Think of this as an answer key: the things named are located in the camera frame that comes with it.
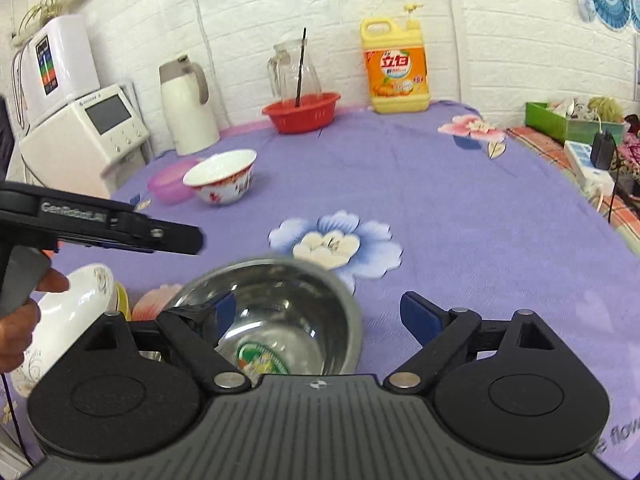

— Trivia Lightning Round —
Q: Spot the pink plastic bowl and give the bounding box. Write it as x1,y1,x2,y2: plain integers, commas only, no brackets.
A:
146,158,202,205

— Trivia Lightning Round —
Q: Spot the white red patterned bowl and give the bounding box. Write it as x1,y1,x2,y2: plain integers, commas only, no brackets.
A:
182,148,257,206

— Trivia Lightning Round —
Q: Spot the stainless steel bowl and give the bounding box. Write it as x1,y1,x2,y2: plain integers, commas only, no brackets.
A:
134,256,362,386

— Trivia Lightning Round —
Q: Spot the large white rimmed plate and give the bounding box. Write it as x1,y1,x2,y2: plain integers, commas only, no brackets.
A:
10,263,117,398

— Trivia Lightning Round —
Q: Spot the person's left hand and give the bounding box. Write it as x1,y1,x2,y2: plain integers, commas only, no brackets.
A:
0,269,70,373

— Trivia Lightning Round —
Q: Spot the white countertop water dispenser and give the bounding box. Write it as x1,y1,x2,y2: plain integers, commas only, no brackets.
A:
20,84,150,198

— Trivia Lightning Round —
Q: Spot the purple floral tablecloth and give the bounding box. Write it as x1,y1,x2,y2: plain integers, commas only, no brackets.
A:
54,104,639,479

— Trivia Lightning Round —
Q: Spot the white thermos jug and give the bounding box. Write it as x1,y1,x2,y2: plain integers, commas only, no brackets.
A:
158,54,220,156

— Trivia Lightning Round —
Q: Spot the white water purifier unit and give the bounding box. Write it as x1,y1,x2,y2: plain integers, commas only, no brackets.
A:
15,14,100,128

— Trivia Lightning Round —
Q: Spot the red plastic colander basket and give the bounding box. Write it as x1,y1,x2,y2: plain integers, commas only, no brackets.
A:
262,92,341,134

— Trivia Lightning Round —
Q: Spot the clear glass pitcher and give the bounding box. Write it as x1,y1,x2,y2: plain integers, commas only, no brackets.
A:
267,39,322,102

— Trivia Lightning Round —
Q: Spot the white power strip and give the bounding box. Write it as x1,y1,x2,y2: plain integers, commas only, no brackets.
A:
563,141,614,196

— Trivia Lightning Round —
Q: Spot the black stirring stick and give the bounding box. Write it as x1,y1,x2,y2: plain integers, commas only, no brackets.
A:
295,27,307,108

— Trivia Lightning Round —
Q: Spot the green storage box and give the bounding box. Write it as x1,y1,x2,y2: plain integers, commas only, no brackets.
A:
525,102,627,144

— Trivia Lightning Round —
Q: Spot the black power adapter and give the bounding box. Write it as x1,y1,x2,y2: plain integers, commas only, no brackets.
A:
590,131,616,170

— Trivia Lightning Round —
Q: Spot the yellow detergent bottle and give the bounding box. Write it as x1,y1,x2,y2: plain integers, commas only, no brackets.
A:
360,3,431,114

